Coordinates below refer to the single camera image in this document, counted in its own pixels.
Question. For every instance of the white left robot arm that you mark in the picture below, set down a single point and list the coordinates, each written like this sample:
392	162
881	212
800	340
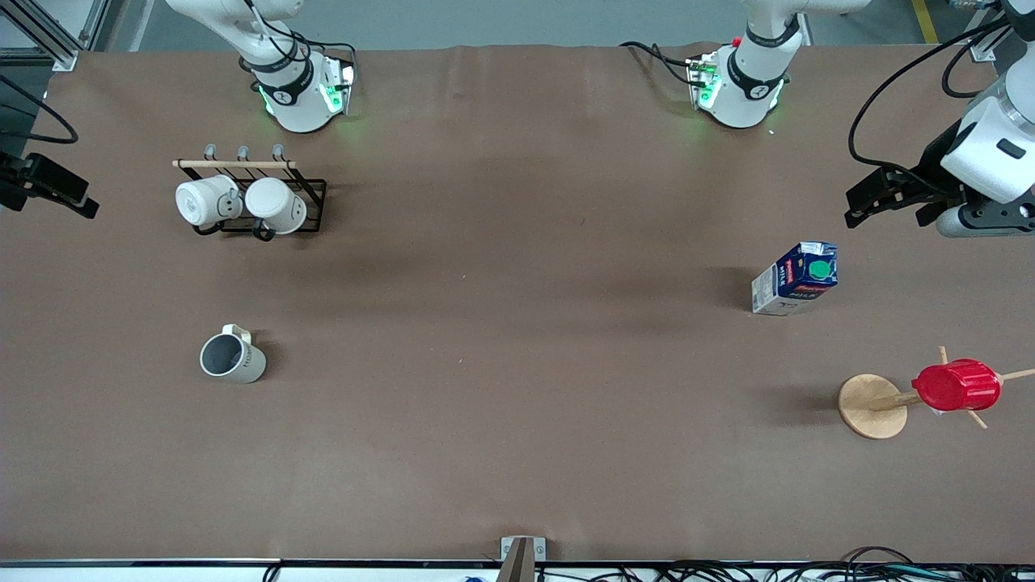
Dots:
752	89

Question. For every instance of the metal table edge rail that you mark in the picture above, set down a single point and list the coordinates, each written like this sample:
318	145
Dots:
162	561

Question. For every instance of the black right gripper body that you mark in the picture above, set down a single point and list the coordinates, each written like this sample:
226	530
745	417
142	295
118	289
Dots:
18	179

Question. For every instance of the red plastic cup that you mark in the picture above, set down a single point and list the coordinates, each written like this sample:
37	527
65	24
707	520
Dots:
958	385

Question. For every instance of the blue white milk carton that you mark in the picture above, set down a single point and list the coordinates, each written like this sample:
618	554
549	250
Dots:
796	287

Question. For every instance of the aluminium frame profile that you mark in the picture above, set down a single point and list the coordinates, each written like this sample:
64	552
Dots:
988	44
57	48

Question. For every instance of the grey metal bracket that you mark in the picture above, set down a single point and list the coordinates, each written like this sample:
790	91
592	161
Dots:
540	550

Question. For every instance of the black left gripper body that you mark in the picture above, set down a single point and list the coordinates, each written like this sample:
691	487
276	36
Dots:
932	162

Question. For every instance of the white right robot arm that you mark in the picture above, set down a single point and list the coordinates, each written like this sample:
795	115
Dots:
295	101

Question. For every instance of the wooden mug tree stand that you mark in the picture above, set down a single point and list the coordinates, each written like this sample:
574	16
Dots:
869	408

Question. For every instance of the brown table cover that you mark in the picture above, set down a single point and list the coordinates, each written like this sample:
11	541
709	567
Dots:
517	444

